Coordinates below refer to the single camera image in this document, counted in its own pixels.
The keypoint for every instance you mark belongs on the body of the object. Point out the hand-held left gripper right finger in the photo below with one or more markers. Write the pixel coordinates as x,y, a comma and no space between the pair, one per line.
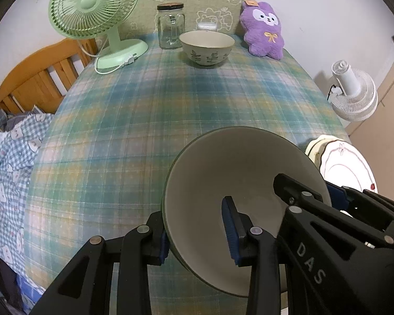
229,233

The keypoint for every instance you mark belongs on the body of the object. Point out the white plate red pattern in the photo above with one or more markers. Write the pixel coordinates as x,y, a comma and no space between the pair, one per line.
348,167

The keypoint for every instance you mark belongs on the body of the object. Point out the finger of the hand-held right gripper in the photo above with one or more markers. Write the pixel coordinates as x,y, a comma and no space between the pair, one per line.
315,229
336,197

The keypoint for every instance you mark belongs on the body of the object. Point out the beige bowl leaf print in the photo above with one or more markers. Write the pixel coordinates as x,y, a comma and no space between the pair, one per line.
223,170
205,54

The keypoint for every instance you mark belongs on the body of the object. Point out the green desk fan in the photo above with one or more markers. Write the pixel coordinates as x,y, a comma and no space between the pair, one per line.
92,3

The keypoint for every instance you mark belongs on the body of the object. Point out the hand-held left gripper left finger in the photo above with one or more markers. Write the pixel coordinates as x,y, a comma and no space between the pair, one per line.
164,246

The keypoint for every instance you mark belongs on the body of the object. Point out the small clear glass cup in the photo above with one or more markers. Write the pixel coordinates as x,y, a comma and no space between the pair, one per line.
207,26

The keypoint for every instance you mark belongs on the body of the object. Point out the glass jar dark lid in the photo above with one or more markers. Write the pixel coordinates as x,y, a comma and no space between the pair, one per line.
170,29

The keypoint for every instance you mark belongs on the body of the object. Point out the blue checked bear blanket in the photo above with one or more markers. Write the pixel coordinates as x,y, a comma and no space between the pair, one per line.
6,170

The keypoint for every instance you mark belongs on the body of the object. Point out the purple plush toy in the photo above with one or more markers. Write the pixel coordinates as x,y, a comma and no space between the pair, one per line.
266,36

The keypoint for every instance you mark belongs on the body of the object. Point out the green plaid tablecloth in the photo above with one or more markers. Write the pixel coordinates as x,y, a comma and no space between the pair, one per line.
111,137

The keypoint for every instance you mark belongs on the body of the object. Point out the grey checked cloth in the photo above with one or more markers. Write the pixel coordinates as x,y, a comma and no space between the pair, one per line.
3,121

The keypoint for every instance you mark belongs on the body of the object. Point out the white clip fan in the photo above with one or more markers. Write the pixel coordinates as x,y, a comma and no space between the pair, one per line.
354,101

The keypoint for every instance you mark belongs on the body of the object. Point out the large yellow floral plate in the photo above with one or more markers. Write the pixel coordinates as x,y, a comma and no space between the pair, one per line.
312,152

